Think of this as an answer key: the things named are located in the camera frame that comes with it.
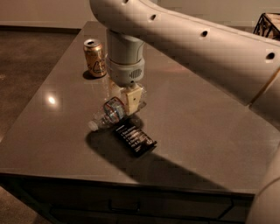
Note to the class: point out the clear plastic water bottle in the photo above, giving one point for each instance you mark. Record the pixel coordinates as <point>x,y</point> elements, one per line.
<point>112,112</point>

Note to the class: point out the dark cabinet drawer handle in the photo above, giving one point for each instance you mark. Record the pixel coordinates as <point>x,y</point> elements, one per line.
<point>124,205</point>

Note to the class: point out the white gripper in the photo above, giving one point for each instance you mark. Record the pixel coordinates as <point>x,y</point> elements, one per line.
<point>125,73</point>

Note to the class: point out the black snack packet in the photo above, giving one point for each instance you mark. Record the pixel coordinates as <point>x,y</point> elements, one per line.
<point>136,140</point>

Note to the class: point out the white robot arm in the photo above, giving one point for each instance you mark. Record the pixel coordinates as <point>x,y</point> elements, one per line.
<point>243,65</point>

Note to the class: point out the gold soda can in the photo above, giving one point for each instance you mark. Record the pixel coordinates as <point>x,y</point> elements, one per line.
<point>94,54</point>

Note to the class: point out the black wire basket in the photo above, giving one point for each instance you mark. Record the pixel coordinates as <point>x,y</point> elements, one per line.
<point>268,26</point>

